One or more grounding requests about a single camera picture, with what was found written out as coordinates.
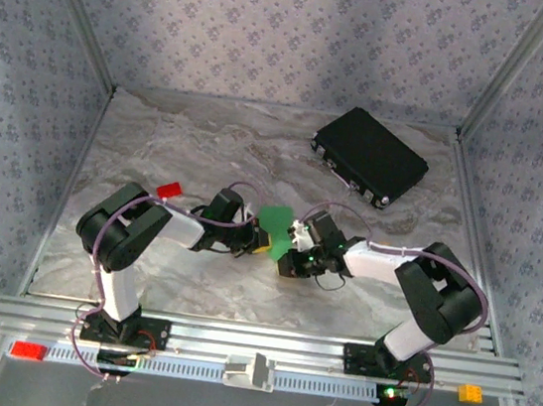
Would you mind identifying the white slotted cable duct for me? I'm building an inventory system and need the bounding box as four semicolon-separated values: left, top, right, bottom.
5;334;408;406

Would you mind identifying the grey plastic bracket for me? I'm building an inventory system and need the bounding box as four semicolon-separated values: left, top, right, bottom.
220;348;278;393

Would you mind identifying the green paper sheet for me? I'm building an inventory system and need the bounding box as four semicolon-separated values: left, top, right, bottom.
251;202;298;266

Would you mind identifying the aluminium corner post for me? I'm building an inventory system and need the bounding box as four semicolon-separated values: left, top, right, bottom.
454;0;543;150

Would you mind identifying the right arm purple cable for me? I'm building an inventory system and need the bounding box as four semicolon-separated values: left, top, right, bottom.
274;196;500;406

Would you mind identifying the flat red toy brick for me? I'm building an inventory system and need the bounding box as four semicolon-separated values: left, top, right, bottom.
155;179;184;201

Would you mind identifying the thick red toy brick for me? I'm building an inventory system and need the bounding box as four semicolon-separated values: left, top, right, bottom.
9;339;49;363

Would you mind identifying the black controller board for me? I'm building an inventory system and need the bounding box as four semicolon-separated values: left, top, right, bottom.
95;347;141;379
373;382;412;406

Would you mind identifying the yellow toy brick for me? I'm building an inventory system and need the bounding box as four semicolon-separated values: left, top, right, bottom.
456;382;485;406

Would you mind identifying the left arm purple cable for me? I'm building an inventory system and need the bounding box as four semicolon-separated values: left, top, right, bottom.
66;162;268;400

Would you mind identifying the aluminium mounting rail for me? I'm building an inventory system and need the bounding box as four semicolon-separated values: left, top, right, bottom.
0;291;530;403

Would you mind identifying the black hard case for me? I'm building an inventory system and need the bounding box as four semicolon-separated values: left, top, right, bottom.
303;101;437;215

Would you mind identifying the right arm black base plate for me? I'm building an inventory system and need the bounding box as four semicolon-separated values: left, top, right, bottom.
341;341;436;386

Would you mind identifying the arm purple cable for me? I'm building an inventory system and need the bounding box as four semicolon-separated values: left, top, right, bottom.
66;162;268;400
274;196;500;406

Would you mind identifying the aluminium table side rail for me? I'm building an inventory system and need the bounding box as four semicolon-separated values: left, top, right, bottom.
16;80;117;305
425;134;530;357

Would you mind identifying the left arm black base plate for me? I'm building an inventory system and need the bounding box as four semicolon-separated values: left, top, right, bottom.
77;308;173;353

